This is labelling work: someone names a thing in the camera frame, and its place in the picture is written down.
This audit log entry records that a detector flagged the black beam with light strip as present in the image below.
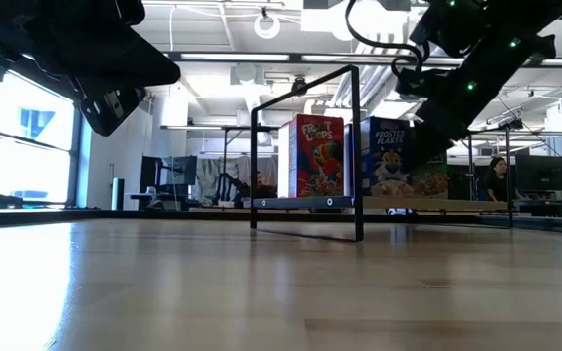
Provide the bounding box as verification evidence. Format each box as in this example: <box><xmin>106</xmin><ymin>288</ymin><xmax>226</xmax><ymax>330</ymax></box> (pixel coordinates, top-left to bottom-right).
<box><xmin>163</xmin><ymin>50</ymin><xmax>562</xmax><ymax>68</ymax></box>

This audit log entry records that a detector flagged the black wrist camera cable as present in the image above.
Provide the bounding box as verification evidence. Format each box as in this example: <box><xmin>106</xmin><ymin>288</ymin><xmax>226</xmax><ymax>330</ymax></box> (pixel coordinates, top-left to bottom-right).
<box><xmin>344</xmin><ymin>0</ymin><xmax>431</xmax><ymax>79</ymax></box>

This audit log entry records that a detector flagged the blue Frosted Flakes cereal box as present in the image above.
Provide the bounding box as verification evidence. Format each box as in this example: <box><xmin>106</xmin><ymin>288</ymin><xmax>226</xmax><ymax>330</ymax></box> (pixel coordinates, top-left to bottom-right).
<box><xmin>346</xmin><ymin>115</ymin><xmax>415</xmax><ymax>199</ymax></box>

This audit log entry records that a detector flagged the black background rig frame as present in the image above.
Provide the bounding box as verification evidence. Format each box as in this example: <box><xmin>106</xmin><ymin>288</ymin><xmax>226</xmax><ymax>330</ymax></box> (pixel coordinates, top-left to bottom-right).
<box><xmin>161</xmin><ymin>124</ymin><xmax>282</xmax><ymax>206</ymax></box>

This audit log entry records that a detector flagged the black ceiling camera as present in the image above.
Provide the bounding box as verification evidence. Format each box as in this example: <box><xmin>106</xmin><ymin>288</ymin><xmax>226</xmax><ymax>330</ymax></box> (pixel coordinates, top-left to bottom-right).
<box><xmin>290</xmin><ymin>75</ymin><xmax>310</xmax><ymax>98</ymax></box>

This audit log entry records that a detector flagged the wooden shelf with black frame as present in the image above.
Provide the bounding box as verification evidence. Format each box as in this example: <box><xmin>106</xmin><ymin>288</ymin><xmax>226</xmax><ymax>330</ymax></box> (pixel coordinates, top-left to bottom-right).
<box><xmin>249</xmin><ymin>64</ymin><xmax>515</xmax><ymax>244</ymax></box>

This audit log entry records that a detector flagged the green Apple Jacks cereal box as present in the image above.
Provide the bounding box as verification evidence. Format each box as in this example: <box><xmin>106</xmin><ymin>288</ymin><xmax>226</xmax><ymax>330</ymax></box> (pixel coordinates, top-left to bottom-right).
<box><xmin>410</xmin><ymin>153</ymin><xmax>451</xmax><ymax>199</ymax></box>

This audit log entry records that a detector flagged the white ring fixture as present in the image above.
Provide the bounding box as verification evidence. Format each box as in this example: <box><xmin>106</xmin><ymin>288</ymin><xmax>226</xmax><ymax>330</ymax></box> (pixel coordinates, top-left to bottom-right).
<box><xmin>254</xmin><ymin>12</ymin><xmax>281</xmax><ymax>40</ymax></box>

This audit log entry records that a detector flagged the black aluminium table frame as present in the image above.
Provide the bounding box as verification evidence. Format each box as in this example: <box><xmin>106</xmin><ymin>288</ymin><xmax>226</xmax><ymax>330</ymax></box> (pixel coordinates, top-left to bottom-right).
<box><xmin>0</xmin><ymin>207</ymin><xmax>562</xmax><ymax>236</ymax></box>

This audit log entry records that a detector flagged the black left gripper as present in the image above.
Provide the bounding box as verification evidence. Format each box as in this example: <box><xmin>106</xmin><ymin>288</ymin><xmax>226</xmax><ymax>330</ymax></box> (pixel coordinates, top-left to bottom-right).
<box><xmin>17</xmin><ymin>0</ymin><xmax>181</xmax><ymax>137</ymax></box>

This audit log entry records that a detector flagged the black computer monitor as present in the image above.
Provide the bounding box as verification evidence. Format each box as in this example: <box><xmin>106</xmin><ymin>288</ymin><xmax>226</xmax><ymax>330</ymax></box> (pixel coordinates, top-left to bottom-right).
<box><xmin>514</xmin><ymin>154</ymin><xmax>562</xmax><ymax>192</ymax></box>
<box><xmin>139</xmin><ymin>155</ymin><xmax>163</xmax><ymax>194</ymax></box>
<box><xmin>161</xmin><ymin>155</ymin><xmax>198</xmax><ymax>186</ymax></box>

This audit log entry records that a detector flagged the large bright window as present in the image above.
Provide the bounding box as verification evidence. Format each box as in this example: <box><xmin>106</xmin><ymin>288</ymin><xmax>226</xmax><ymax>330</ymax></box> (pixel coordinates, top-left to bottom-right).
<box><xmin>0</xmin><ymin>70</ymin><xmax>76</xmax><ymax>207</ymax></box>

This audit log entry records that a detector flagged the white tower device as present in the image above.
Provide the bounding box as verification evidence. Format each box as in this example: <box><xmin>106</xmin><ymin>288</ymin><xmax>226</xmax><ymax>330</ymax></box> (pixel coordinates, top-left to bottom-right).
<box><xmin>111</xmin><ymin>177</ymin><xmax>126</xmax><ymax>211</ymax></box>

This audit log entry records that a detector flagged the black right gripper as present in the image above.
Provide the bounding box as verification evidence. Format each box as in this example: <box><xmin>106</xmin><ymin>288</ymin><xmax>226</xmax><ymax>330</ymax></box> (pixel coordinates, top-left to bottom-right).
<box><xmin>395</xmin><ymin>48</ymin><xmax>555</xmax><ymax>167</ymax></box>

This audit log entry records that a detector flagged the red Froot Loops cereal box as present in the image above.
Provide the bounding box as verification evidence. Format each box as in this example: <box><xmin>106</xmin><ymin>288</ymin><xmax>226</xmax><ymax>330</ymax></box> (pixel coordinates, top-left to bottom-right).
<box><xmin>277</xmin><ymin>113</ymin><xmax>346</xmax><ymax>199</ymax></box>

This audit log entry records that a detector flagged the person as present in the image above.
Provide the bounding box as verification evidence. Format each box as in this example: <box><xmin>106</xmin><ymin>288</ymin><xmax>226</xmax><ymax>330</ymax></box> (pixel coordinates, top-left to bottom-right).
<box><xmin>241</xmin><ymin>170</ymin><xmax>278</xmax><ymax>200</ymax></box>
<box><xmin>483</xmin><ymin>155</ymin><xmax>524</xmax><ymax>202</ymax></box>

